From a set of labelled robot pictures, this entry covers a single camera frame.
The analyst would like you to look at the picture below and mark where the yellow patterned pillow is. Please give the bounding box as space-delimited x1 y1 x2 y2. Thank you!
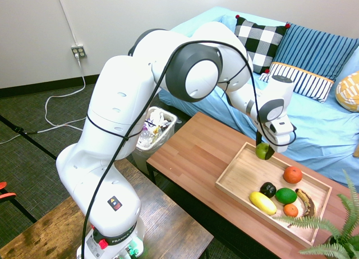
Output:
335 71 359 113

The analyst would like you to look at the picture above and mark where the orange clamp handle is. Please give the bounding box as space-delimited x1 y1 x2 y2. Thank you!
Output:
0 181 17 200

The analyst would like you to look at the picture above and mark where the small orange fruit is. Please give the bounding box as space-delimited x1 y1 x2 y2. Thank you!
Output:
283 203 300 218

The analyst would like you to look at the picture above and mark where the green lime fruit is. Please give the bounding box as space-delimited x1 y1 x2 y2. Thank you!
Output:
275 187 298 205

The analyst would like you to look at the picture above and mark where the sofa with light blue cover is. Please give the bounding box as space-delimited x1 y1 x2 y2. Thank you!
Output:
158 6 359 187

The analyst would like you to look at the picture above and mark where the black tripod leg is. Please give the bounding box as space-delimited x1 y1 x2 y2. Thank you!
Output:
0 114 58 160

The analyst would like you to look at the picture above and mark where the green apple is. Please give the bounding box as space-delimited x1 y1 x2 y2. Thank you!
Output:
255 142 270 160

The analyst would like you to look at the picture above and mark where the white power cable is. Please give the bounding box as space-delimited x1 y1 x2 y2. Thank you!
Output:
0 53 88 145

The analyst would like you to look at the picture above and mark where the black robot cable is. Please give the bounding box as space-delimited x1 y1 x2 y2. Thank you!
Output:
81 40 298 259

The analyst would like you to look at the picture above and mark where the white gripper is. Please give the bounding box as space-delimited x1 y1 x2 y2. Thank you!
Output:
255 117 297 161

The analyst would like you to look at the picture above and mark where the black white checkered pillow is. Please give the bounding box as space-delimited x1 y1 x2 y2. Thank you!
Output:
234 14 291 75

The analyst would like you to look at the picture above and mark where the wall power outlet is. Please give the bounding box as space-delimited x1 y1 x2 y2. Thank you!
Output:
71 45 88 59

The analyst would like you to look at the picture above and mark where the blue striped pillow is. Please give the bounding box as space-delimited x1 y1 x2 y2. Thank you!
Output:
273 22 359 82

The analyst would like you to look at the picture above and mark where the green fern plant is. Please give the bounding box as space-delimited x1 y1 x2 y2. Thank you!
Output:
273 169 359 259

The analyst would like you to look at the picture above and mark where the overripe brown banana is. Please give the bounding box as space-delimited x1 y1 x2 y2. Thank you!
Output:
294 188 317 218

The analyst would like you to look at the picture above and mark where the white navy striped pillow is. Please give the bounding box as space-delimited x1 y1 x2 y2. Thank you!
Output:
258 62 335 104

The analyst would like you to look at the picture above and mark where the black fruit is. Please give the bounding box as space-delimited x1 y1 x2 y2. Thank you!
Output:
259 182 278 199

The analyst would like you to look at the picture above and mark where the white trash bin with liner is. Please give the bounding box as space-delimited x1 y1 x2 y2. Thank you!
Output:
131 106 179 176

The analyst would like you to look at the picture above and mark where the yellow squash fruit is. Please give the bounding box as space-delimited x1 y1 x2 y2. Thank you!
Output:
248 191 278 216

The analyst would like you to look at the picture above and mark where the wooden serving tray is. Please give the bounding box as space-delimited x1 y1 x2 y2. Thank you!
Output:
215 141 333 247

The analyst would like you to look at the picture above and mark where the large orange fruit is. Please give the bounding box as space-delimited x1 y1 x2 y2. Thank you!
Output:
283 166 303 185

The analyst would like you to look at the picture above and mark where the white wall conduit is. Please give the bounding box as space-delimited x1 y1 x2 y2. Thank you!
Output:
57 0 79 46

